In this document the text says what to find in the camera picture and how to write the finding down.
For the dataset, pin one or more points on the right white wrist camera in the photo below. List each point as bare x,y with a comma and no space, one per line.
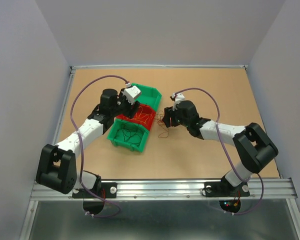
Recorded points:
176,98

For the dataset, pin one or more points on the aluminium front mounting rail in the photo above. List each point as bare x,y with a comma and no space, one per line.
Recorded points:
166,190

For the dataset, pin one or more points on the far green plastic bin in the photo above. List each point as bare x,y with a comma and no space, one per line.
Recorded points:
150,96

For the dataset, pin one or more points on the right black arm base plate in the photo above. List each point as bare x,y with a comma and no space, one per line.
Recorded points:
218,189

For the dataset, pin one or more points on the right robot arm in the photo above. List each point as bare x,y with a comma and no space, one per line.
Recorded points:
255,149

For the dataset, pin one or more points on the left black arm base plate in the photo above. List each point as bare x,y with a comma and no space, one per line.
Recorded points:
106,190

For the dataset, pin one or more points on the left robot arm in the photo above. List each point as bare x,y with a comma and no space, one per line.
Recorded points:
57,168

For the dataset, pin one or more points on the near green plastic bin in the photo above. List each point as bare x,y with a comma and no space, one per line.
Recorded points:
128,135

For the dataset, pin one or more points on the green plastic bin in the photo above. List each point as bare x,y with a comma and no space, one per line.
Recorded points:
150,96
128,135

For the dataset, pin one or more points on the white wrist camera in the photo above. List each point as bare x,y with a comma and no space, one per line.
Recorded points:
131,92
176,98

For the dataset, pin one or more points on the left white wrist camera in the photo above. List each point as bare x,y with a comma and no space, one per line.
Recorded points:
131,92

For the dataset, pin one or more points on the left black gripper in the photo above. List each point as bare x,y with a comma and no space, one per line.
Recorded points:
129,113

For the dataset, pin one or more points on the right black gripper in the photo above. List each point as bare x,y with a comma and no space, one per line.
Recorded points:
169,112

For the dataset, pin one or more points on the red plastic bin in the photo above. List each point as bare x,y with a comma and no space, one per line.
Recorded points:
144,117

